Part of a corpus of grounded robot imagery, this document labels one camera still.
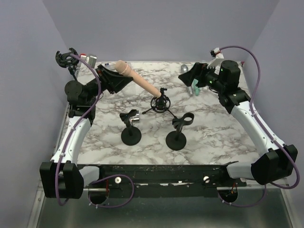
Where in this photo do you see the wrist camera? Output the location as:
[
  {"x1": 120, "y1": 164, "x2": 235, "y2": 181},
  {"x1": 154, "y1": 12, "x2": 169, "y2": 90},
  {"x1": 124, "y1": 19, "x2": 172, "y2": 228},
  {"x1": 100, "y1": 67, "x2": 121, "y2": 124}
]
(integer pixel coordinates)
[
  {"x1": 207, "y1": 47, "x2": 224, "y2": 69},
  {"x1": 80, "y1": 53, "x2": 97, "y2": 68}
]

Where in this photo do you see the small chrome metal block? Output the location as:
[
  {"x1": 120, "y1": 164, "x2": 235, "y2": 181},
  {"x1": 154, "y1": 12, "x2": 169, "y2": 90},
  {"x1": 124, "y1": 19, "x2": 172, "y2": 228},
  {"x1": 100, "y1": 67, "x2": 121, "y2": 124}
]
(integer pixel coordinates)
[{"x1": 130, "y1": 111, "x2": 140, "y2": 125}]

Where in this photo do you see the black white-mic stand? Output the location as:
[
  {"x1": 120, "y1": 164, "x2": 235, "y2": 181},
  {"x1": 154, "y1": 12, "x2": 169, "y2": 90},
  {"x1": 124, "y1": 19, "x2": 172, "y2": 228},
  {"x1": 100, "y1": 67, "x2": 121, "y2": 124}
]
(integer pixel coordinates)
[{"x1": 119, "y1": 109, "x2": 142, "y2": 146}]

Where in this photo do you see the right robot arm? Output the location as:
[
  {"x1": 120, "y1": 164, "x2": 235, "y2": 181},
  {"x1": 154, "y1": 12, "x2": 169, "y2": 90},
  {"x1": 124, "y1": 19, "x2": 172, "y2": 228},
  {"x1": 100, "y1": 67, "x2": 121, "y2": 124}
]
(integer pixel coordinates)
[{"x1": 178, "y1": 60, "x2": 298, "y2": 186}]

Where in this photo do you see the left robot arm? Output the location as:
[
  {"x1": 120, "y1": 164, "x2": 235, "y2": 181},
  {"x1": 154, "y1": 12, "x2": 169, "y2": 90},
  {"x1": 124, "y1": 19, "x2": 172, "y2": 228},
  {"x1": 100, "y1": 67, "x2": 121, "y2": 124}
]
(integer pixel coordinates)
[{"x1": 39, "y1": 65, "x2": 133, "y2": 199}]

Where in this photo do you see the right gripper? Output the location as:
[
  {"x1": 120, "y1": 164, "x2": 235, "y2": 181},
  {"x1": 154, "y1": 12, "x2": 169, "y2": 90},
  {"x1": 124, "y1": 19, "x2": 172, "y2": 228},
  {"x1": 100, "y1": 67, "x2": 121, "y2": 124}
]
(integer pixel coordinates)
[{"x1": 179, "y1": 62, "x2": 225, "y2": 93}]

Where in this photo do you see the grey metal microphone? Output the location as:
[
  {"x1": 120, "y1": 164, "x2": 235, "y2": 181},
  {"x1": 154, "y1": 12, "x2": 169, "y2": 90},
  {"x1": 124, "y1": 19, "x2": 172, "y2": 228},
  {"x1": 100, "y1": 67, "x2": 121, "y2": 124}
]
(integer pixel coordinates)
[{"x1": 180, "y1": 64, "x2": 194, "y2": 97}]

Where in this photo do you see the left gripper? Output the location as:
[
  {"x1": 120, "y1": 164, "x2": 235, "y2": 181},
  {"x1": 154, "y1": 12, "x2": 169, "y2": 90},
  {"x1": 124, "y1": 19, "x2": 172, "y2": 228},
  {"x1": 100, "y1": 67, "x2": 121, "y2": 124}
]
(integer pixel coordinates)
[{"x1": 85, "y1": 65, "x2": 133, "y2": 103}]

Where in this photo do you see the teal microphone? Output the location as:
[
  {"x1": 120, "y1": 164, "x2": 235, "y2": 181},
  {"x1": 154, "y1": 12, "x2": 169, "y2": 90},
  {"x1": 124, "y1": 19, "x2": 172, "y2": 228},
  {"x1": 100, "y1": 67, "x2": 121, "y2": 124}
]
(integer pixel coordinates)
[{"x1": 192, "y1": 79, "x2": 200, "y2": 96}]

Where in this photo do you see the beige microphone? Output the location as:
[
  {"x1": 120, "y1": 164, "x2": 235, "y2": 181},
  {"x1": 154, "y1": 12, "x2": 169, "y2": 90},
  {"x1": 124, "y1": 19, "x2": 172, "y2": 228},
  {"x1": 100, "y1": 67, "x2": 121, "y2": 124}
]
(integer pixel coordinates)
[{"x1": 114, "y1": 60, "x2": 162, "y2": 98}]

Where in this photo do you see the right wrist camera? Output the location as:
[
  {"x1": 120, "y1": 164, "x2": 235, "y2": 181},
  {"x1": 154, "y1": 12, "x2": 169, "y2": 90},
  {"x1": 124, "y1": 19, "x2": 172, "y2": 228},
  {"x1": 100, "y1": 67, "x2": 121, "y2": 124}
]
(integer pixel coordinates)
[{"x1": 207, "y1": 47, "x2": 224, "y2": 69}]

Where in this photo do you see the black mic stand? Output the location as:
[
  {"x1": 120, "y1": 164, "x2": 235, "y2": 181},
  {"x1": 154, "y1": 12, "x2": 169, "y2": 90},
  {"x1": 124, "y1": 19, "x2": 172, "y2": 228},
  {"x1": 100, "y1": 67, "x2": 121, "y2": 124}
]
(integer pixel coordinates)
[{"x1": 166, "y1": 113, "x2": 194, "y2": 151}]

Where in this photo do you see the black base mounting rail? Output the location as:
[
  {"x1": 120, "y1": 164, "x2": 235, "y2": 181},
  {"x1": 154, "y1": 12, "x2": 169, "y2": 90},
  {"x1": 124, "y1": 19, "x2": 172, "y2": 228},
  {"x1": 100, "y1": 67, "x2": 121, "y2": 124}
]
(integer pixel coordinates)
[{"x1": 84, "y1": 164, "x2": 247, "y2": 199}]

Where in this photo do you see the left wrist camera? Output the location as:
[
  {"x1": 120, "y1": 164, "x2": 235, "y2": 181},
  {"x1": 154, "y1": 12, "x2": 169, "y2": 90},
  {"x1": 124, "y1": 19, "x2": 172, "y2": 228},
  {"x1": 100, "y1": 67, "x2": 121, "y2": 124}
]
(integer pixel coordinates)
[{"x1": 80, "y1": 53, "x2": 97, "y2": 68}]

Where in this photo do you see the black tripod shock mount stand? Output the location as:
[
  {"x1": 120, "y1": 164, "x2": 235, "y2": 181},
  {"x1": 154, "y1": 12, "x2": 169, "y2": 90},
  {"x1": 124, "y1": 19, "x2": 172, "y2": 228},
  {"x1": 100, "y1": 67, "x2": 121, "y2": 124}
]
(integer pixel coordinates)
[{"x1": 142, "y1": 87, "x2": 176, "y2": 118}]

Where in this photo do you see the black tall shock mount stand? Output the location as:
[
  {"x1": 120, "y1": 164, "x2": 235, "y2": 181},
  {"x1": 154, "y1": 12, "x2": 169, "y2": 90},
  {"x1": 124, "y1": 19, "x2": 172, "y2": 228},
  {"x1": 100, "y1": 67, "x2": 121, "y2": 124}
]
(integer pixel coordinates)
[{"x1": 55, "y1": 47, "x2": 79, "y2": 81}]

